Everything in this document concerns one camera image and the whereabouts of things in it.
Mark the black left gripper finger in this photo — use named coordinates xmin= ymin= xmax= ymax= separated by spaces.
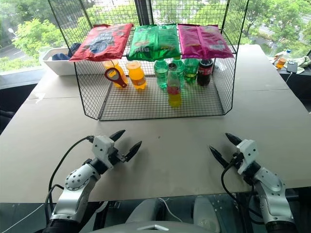
xmin=123 ymin=141 xmax=143 ymax=162
xmin=108 ymin=129 xmax=126 ymax=143

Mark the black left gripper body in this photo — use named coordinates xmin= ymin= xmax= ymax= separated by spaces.
xmin=110 ymin=148 xmax=129 ymax=168

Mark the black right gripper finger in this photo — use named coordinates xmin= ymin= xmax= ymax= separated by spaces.
xmin=225 ymin=132 xmax=243 ymax=147
xmin=208 ymin=145 xmax=231 ymax=169

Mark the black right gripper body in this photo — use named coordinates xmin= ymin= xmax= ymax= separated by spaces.
xmin=227 ymin=148 xmax=244 ymax=169

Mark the glass bottle with yellow drink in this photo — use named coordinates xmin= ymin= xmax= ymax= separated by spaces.
xmin=167 ymin=63 xmax=183 ymax=108

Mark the orange soda plastic bottle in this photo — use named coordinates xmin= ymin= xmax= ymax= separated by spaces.
xmin=103 ymin=60 xmax=128 ymax=88
xmin=126 ymin=60 xmax=148 ymax=90

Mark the dark cola plastic bottle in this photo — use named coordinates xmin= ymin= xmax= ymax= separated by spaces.
xmin=196 ymin=58 xmax=214 ymax=87

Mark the green soda plastic bottle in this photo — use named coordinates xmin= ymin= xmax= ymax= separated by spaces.
xmin=154 ymin=60 xmax=169 ymax=90
xmin=171 ymin=57 xmax=185 ymax=88
xmin=184 ymin=58 xmax=200 ymax=85

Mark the grey rounded robot leg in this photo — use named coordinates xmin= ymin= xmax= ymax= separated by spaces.
xmin=123 ymin=198 xmax=168 ymax=226
xmin=193 ymin=196 xmax=222 ymax=233

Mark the grey robot chest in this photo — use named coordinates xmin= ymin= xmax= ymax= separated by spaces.
xmin=89 ymin=219 xmax=212 ymax=233

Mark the dark side table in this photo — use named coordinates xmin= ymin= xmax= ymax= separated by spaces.
xmin=274 ymin=60 xmax=311 ymax=102

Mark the white plastic bin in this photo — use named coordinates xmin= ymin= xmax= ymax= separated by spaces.
xmin=42 ymin=47 xmax=107 ymax=77

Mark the red chip bag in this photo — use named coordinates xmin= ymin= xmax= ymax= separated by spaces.
xmin=69 ymin=23 xmax=134 ymax=63

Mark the blue cloth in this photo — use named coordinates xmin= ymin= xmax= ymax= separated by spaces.
xmin=52 ymin=43 xmax=82 ymax=61

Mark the green chip bag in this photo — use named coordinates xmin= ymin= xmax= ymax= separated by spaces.
xmin=127 ymin=23 xmax=182 ymax=61

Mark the magenta chip bag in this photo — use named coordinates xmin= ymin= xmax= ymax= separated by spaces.
xmin=177 ymin=23 xmax=234 ymax=60

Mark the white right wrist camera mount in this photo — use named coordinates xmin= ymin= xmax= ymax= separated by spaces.
xmin=236 ymin=139 xmax=258 ymax=175

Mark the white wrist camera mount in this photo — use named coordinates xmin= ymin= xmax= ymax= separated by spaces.
xmin=91 ymin=135 xmax=119 ymax=170
xmin=236 ymin=139 xmax=258 ymax=175

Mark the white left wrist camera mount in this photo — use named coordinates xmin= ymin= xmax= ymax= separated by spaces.
xmin=91 ymin=135 xmax=119 ymax=170

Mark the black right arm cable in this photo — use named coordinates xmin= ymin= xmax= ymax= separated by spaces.
xmin=220 ymin=157 xmax=268 ymax=225

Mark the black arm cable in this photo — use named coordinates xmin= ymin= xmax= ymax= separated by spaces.
xmin=220 ymin=157 xmax=268 ymax=225
xmin=45 ymin=135 xmax=95 ymax=220

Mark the black wire mesh shelf rack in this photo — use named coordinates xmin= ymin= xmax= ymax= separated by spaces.
xmin=47 ymin=0 xmax=250 ymax=121

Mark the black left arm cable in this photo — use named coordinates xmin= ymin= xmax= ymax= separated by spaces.
xmin=45 ymin=135 xmax=95 ymax=220

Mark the white cable under table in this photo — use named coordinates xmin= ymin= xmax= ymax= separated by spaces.
xmin=157 ymin=198 xmax=183 ymax=223

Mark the thin white floor cable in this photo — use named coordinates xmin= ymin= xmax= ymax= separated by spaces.
xmin=14 ymin=203 xmax=47 ymax=226

